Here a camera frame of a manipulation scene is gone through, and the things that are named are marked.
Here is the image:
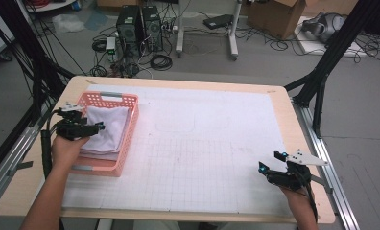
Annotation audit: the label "coiled black cable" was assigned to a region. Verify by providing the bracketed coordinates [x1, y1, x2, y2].
[150, 54, 174, 72]

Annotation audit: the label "white grid mat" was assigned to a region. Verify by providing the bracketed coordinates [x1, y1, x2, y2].
[62, 83, 295, 216]

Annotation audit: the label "small white box green light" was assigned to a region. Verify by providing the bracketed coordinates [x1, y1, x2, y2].
[105, 36, 117, 61]

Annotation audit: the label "black metal frame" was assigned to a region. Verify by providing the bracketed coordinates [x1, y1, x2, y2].
[0, 0, 76, 126]
[283, 0, 380, 140]

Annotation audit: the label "black computer tower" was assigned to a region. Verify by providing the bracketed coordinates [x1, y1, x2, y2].
[115, 5, 144, 59]
[141, 5, 163, 52]

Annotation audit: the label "tangled black floor cables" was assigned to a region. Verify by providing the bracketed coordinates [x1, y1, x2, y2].
[354, 32, 380, 63]

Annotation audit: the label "pink plastic basket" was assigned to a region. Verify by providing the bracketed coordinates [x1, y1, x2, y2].
[70, 90, 140, 177]

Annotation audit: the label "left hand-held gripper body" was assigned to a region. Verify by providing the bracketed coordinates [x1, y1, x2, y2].
[55, 102, 93, 142]

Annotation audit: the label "brown cardboard box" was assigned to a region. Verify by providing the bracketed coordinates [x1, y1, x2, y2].
[246, 0, 307, 41]

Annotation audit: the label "grey and black headset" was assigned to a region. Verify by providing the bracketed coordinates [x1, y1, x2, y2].
[301, 11, 347, 44]

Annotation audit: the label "aluminium rail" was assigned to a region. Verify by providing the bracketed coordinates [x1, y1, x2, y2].
[292, 99, 360, 230]
[0, 104, 48, 209]

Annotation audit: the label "white floor board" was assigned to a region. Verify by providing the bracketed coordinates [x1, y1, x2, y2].
[295, 15, 368, 58]

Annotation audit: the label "person's left hand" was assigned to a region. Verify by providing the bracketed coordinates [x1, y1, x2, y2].
[51, 135, 90, 173]

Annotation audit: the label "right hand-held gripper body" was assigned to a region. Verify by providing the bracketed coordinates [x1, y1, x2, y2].
[266, 149, 329, 192]

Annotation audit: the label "flat black device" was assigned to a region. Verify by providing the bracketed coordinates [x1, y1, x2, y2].
[202, 13, 234, 31]

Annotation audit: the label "white metal stand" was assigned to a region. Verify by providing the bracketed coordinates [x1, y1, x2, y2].
[175, 0, 244, 61]

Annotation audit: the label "clear plastic bag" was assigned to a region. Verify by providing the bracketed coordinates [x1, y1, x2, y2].
[52, 12, 85, 33]

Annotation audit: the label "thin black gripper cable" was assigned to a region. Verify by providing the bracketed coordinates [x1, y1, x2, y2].
[304, 181, 320, 224]

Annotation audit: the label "lavender printed garment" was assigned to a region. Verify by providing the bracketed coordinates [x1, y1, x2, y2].
[79, 105, 130, 162]

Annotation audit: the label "person's right hand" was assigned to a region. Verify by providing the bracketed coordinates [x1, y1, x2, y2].
[280, 185, 314, 213]

